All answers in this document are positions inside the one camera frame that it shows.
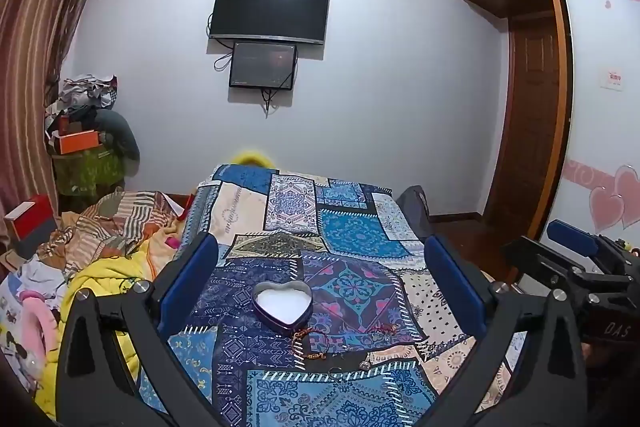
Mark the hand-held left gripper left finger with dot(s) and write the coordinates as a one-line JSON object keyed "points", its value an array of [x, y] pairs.
{"points": [[192, 277]]}

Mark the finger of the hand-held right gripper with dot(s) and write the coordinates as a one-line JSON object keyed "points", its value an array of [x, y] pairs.
{"points": [[545, 259], [572, 237]]}

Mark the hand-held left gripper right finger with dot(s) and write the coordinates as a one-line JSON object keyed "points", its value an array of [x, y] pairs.
{"points": [[450, 277]]}

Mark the purple heart-shaped tin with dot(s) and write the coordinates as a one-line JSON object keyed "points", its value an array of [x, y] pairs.
{"points": [[280, 307]]}

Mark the striped patchwork quilt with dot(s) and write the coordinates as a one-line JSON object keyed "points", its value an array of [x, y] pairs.
{"points": [[115, 222]]}

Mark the white heart-print wardrobe door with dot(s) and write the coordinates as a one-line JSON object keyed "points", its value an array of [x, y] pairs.
{"points": [[600, 132]]}

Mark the blue patchwork blanket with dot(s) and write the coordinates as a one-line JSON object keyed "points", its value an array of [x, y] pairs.
{"points": [[350, 232]]}

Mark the small silver pendant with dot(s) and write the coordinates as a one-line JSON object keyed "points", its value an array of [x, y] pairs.
{"points": [[367, 362]]}

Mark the brown wooden door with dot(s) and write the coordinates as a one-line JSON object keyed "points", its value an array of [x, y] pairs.
{"points": [[530, 117]]}

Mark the yellow plush toy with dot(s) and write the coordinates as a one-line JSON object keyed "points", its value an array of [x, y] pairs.
{"points": [[252, 158]]}

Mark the green camouflage bag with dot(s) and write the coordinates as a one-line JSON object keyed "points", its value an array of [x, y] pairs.
{"points": [[87, 172]]}

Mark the pink cloth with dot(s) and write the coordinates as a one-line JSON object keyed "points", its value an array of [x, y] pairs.
{"points": [[42, 322]]}

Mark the grey-green coat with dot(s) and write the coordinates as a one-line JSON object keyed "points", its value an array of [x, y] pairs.
{"points": [[122, 132]]}

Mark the white and red label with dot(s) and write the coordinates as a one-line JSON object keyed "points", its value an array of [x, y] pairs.
{"points": [[613, 79]]}

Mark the red box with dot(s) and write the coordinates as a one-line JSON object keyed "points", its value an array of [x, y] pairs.
{"points": [[32, 214]]}

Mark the orange box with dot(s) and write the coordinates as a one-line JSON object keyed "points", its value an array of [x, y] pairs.
{"points": [[77, 142]]}

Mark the white cartoon-print sheet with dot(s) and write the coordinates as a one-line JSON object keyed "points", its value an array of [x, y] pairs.
{"points": [[20, 357]]}

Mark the pile of clothes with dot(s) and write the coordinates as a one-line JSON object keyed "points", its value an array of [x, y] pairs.
{"points": [[82, 94]]}

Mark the brown striped curtain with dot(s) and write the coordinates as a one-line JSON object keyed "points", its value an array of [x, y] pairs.
{"points": [[35, 32]]}

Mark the small black wall monitor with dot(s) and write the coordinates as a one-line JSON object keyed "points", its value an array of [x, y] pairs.
{"points": [[262, 64]]}

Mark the black wall television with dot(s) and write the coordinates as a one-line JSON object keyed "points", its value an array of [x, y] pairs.
{"points": [[270, 9]]}

